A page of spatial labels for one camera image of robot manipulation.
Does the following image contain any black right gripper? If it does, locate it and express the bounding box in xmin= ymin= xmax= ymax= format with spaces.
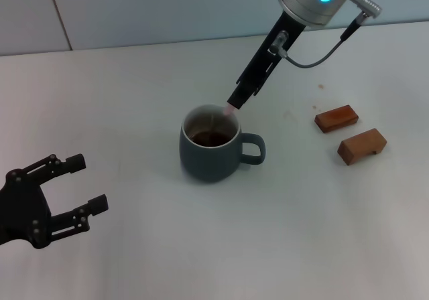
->
xmin=227 ymin=10 xmax=307 ymax=110

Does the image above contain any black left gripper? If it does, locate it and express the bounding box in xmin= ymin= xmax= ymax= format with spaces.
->
xmin=0 ymin=153 xmax=109 ymax=250

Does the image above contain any grey ceramic mug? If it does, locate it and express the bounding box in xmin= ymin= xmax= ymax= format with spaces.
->
xmin=178 ymin=104 xmax=267 ymax=183

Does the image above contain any flat reddish wooden block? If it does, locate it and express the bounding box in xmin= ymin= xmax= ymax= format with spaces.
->
xmin=314 ymin=104 xmax=360 ymax=134

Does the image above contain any light notched wooden block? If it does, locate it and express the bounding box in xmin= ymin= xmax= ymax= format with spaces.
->
xmin=336 ymin=127 xmax=388 ymax=165

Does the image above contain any right gripper cable with plug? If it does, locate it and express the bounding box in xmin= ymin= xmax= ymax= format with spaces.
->
xmin=269 ymin=10 xmax=368 ymax=69

